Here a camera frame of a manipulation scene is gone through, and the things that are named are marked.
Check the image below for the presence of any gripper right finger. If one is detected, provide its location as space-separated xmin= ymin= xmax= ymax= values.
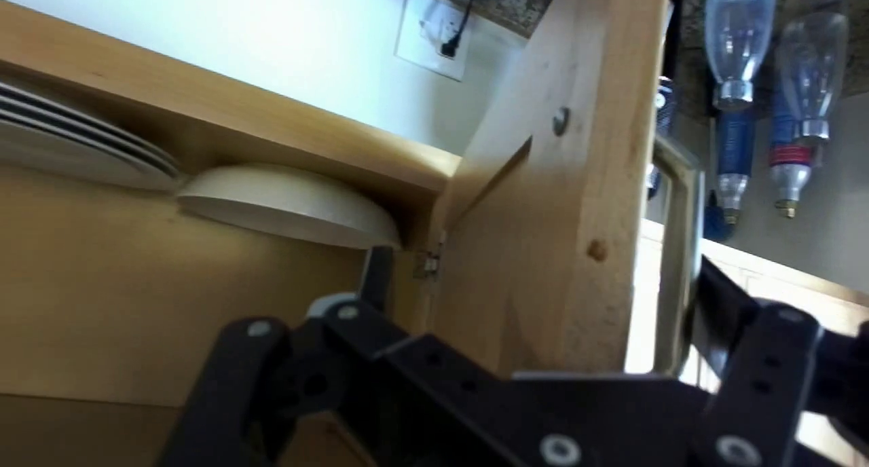
xmin=687 ymin=255 xmax=869 ymax=467

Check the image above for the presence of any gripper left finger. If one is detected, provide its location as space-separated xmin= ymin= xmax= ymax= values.
xmin=160 ymin=246 xmax=409 ymax=467

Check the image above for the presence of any pale panelled cupboard door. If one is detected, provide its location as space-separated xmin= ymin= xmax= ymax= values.
xmin=625 ymin=217 xmax=869 ymax=467

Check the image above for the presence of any light wood cupboard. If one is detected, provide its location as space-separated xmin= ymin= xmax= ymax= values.
xmin=0 ymin=0 xmax=708 ymax=467

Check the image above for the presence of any light wood cupboard door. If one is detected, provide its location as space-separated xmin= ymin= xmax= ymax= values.
xmin=430 ymin=0 xmax=674 ymax=381

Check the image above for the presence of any white bowl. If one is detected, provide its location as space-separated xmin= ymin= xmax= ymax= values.
xmin=175 ymin=164 xmax=403 ymax=252

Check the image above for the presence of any stack of white plates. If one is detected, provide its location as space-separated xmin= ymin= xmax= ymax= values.
xmin=0 ymin=80 xmax=185 ymax=193

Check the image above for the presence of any clear plastic bottle red label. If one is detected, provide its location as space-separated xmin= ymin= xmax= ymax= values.
xmin=769 ymin=0 xmax=851 ymax=219

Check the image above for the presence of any clear plastic bottle blue label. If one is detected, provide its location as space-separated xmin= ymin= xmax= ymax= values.
xmin=703 ymin=0 xmax=779 ymax=225

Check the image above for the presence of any metal cupboard door handle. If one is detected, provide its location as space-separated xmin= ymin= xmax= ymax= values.
xmin=650 ymin=133 xmax=708 ymax=379

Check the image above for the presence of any white wall socket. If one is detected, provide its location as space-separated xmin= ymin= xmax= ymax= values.
xmin=394 ymin=0 xmax=475 ymax=83

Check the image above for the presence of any black cable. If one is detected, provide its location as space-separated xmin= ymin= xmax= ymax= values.
xmin=439 ymin=0 xmax=477 ymax=60

